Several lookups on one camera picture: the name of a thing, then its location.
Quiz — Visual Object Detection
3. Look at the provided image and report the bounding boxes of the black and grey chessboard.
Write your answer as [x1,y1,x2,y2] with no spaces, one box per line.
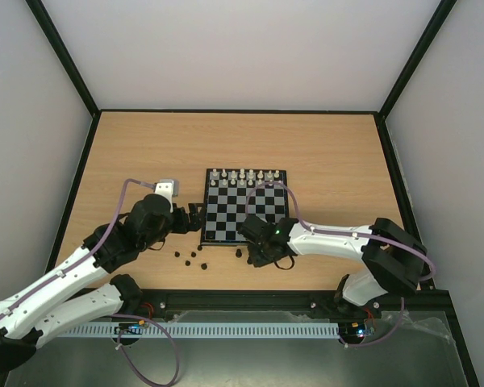
[201,169,289,246]

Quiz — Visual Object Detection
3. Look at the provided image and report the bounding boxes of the left controller board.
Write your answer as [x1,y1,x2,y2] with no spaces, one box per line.
[113,320,150,335]

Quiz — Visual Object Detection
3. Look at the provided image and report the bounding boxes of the black frame post right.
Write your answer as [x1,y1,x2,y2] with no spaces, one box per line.
[379,0,457,118]

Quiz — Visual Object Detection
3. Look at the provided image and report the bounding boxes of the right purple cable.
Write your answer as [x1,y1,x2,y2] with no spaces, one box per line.
[244,181,436,348]

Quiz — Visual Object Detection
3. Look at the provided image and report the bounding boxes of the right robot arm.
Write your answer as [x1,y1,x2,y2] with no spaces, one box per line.
[238,214,427,317]

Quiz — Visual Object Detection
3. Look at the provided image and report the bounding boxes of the grey slotted cable duct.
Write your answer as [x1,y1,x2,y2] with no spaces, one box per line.
[60,322,340,339]

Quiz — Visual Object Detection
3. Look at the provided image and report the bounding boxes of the right controller board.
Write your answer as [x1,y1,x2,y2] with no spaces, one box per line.
[340,320,376,338]

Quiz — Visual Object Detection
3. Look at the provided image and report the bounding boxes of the controller board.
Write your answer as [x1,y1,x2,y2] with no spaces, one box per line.
[340,320,376,338]
[113,320,150,335]

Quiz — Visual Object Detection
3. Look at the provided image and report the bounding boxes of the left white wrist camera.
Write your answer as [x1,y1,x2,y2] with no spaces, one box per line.
[154,178,180,200]

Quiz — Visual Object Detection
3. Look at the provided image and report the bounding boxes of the black frame post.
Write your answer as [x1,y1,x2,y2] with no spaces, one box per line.
[379,0,457,118]
[25,0,100,117]

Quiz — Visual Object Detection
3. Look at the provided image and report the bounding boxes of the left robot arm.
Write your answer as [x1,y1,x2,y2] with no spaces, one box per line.
[0,193,205,372]

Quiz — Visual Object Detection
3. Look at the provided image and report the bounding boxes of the black frame post left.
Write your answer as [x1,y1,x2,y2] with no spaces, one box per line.
[25,0,100,117]

